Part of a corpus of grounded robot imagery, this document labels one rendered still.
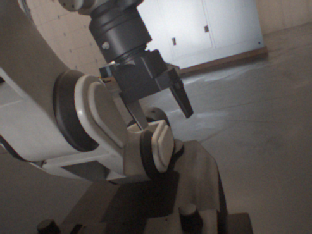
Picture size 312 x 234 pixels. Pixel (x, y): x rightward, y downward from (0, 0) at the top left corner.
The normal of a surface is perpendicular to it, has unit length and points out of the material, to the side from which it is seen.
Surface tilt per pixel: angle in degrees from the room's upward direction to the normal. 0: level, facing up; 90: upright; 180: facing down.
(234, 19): 90
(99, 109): 90
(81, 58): 90
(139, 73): 94
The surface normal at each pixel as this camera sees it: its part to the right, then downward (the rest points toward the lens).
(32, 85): 0.93, -0.21
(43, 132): -0.10, 0.62
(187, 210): -0.29, -0.93
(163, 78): 0.11, 0.14
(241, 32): -0.27, 0.31
